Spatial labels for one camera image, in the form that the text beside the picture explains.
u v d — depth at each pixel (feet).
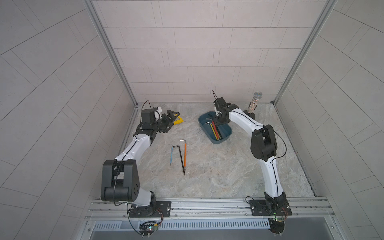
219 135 3.18
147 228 2.14
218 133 3.23
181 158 2.86
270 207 2.08
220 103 2.60
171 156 2.94
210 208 2.37
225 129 3.27
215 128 3.27
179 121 3.44
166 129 2.50
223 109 2.45
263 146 1.87
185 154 2.92
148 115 2.14
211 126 3.34
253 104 2.99
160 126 2.37
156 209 2.28
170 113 2.47
